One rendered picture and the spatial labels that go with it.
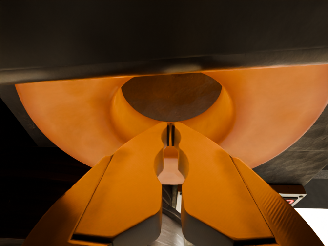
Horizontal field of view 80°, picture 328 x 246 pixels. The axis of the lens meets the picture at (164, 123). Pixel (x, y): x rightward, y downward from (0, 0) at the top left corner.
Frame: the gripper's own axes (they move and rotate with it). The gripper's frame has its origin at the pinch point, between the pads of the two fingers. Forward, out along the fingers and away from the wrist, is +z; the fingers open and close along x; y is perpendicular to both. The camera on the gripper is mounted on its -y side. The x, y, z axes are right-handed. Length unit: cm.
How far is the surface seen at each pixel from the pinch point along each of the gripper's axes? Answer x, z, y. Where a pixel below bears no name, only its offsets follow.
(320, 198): 543, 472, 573
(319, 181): 573, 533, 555
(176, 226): 1.5, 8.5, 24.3
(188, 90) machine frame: 1.7, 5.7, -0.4
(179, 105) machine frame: 1.0, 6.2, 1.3
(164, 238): -0.5, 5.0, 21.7
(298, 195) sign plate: 26.5, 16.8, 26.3
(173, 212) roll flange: 0.7, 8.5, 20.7
